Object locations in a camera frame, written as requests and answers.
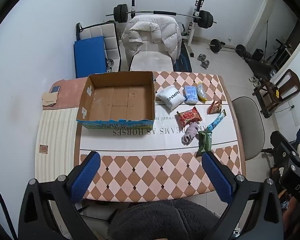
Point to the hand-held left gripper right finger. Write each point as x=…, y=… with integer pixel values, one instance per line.
x=218, y=177

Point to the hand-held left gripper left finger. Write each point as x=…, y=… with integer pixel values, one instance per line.
x=86, y=177

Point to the green packet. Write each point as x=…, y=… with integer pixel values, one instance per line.
x=205, y=142

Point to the purple cloth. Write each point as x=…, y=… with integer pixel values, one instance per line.
x=191, y=132

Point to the long blue packet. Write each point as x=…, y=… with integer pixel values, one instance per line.
x=216, y=121

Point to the red snack packet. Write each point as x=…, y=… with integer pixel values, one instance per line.
x=188, y=116

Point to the orange triangular snack packet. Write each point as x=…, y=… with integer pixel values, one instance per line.
x=215, y=107

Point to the cardboard box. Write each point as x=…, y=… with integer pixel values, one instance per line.
x=115, y=100

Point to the light blue tissue packet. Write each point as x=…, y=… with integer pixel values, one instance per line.
x=190, y=94

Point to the white soft pouch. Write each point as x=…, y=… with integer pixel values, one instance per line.
x=170, y=97

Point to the person's right forearm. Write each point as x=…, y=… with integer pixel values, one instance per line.
x=292, y=212

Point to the beige office chair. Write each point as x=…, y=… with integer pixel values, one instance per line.
x=247, y=125

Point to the pink striped mat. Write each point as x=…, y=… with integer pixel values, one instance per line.
x=57, y=135

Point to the dark wooden chair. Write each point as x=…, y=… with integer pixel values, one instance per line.
x=287, y=87

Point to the grey fleece clothing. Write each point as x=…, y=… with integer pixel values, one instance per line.
x=160, y=220

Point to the beige folded cloth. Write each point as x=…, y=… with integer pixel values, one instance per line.
x=49, y=98

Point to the smartphone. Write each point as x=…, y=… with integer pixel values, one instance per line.
x=55, y=89

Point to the black speaker box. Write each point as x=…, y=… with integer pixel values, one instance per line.
x=258, y=55

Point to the short barbell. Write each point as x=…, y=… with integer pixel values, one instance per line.
x=227, y=47

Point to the blue folding mat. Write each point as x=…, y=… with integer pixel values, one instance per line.
x=90, y=57

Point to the black weight bench pad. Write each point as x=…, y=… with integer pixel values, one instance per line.
x=183, y=61

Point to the white padded cushion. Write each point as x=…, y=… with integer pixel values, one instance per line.
x=107, y=37

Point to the white barbell rack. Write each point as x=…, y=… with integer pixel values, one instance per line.
x=192, y=28

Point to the white down jacket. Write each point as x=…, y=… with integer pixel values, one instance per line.
x=162, y=35

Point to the barbell with black plates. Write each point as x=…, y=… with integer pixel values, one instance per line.
x=165, y=12

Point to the black metal post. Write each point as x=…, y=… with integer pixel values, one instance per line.
x=78, y=31

